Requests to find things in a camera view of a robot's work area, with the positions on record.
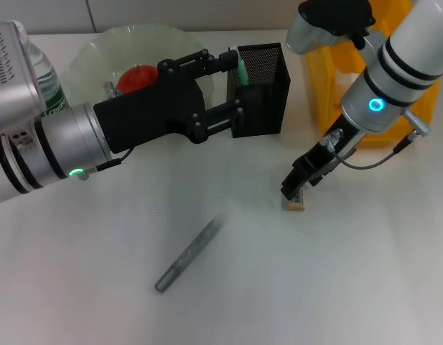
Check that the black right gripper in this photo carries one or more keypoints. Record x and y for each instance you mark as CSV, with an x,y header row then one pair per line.
x,y
329,154

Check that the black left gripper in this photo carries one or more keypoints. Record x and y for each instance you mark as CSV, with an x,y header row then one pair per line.
x,y
145,115

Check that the beige eraser with barcode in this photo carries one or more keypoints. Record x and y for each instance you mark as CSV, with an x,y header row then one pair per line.
x,y
296,205

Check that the green thread snips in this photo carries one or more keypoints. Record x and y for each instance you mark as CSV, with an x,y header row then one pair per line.
x,y
242,72

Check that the black mesh pen holder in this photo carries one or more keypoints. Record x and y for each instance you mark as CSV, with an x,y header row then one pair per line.
x,y
268,104

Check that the orange fruit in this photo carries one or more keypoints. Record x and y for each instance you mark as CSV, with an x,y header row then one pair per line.
x,y
135,79

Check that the clear bottle with green label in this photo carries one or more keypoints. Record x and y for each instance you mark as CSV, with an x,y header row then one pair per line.
x,y
50,90

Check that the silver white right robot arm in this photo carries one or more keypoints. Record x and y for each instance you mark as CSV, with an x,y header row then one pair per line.
x,y
393,72

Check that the grey pen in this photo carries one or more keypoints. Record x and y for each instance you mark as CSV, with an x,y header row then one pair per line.
x,y
189,253

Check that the pale green wavy fruit plate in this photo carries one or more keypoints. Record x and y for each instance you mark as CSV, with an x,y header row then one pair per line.
x,y
88,61

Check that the yellow plastic bin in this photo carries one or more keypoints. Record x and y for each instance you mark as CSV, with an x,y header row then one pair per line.
x,y
321,90

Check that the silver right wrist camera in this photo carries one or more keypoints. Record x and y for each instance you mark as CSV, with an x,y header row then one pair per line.
x,y
314,25

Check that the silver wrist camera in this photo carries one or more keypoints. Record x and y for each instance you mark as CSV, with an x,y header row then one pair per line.
x,y
9,79
314,25

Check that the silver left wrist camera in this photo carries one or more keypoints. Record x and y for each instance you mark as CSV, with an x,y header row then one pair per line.
x,y
9,79

